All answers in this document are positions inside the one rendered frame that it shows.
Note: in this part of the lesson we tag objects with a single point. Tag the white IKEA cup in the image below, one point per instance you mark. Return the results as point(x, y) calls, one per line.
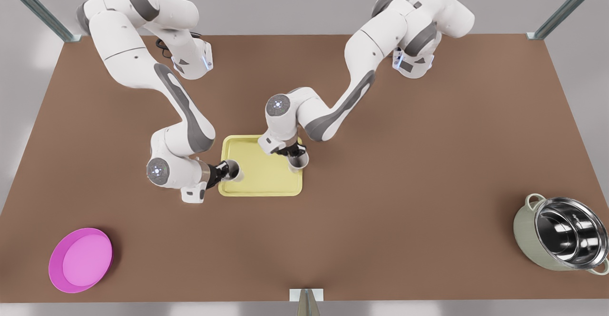
point(298, 162)
point(234, 171)

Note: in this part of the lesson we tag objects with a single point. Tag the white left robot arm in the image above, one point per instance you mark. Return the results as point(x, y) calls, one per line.
point(371, 44)

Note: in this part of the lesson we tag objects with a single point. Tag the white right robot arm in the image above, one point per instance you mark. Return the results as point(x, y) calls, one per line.
point(138, 64)

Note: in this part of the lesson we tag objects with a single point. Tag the yellow rectangular tray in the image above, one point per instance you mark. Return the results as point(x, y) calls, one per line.
point(261, 175)

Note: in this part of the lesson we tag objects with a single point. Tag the pink round bowl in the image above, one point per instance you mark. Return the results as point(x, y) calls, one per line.
point(81, 260)

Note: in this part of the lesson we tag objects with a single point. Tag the pale green steel pot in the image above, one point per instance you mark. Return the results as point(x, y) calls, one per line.
point(561, 235)

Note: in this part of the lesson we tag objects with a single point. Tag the silver frame post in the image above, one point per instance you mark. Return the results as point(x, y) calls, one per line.
point(33, 4)
point(566, 6)
point(306, 302)

